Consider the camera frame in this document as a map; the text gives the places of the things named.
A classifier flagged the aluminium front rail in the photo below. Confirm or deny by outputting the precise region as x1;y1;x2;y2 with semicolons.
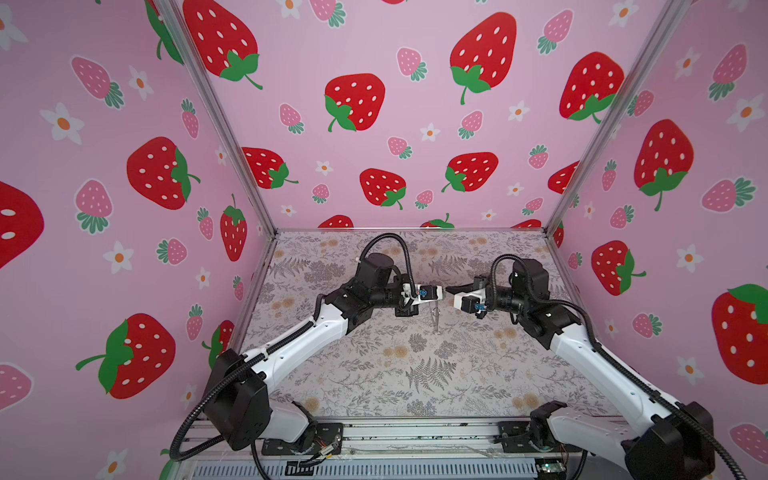
169;405;661;466

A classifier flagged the aluminium corner post right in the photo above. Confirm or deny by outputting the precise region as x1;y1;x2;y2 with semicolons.
544;0;690;240

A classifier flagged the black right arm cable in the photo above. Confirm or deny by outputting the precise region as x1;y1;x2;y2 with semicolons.
487;254;749;480

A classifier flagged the aluminium corner post left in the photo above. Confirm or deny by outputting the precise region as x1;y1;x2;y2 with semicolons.
157;0;277;239

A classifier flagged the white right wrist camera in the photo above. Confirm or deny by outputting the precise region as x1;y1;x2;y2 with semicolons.
453;290;486;315

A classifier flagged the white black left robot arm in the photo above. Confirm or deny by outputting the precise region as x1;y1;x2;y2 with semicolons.
202;253;444;452

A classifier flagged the clear acrylic keyring holder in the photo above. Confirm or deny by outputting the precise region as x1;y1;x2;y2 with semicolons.
429;301;441;334

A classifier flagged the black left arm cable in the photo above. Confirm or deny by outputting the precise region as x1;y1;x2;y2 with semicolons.
169;232;415;480

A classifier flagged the perforated grey cable duct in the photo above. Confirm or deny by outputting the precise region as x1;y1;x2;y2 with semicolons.
189;459;541;480

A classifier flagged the aluminium corner post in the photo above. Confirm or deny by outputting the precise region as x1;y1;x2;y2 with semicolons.
157;0;277;239
544;0;690;240

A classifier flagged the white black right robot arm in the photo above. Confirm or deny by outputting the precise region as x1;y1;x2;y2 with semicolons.
446;255;716;479

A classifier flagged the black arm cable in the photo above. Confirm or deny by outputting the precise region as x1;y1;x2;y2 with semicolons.
169;232;415;480
487;254;749;480

